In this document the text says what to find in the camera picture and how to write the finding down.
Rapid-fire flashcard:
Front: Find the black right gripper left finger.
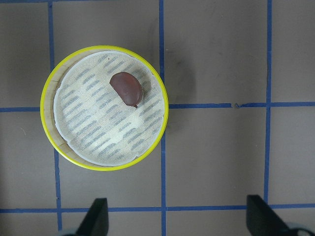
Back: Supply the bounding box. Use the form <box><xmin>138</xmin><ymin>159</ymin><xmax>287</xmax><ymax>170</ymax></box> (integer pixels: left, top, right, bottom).
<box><xmin>75</xmin><ymin>198</ymin><xmax>108</xmax><ymax>236</ymax></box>

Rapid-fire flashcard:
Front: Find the brown steamed bun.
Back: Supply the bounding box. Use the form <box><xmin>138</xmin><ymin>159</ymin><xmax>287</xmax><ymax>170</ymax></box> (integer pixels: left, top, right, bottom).
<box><xmin>110</xmin><ymin>72</ymin><xmax>143</xmax><ymax>108</ymax></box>

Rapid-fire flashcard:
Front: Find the yellow bamboo steamer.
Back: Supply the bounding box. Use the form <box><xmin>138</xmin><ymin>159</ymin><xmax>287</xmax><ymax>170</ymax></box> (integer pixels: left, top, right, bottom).
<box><xmin>40</xmin><ymin>45</ymin><xmax>169</xmax><ymax>171</ymax></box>

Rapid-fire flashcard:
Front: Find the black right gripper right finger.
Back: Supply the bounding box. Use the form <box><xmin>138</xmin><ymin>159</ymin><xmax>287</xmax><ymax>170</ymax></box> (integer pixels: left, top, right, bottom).
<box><xmin>246</xmin><ymin>195</ymin><xmax>298</xmax><ymax>236</ymax></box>

